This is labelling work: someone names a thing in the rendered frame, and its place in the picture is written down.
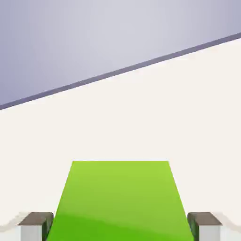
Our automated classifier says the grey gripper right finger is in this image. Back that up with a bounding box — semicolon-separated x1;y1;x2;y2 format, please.
187;211;241;241

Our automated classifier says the small green cube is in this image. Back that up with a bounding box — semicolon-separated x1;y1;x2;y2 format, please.
46;160;195;241

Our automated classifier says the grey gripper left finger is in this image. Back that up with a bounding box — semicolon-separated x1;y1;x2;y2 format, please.
0;211;55;241

